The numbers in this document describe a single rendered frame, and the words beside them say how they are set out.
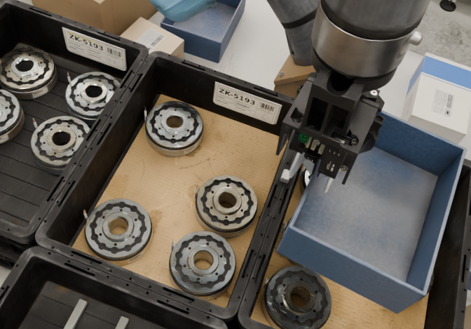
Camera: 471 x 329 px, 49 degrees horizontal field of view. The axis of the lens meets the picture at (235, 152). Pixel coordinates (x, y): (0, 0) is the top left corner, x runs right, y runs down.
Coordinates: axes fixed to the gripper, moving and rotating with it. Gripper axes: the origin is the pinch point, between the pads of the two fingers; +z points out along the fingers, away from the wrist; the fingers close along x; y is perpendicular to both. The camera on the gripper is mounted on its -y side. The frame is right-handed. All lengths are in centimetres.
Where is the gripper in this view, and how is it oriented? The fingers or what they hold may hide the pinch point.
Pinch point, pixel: (319, 163)
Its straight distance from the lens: 59.7
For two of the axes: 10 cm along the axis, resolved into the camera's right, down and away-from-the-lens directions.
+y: -4.5, 7.3, -5.2
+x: 8.9, 4.0, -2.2
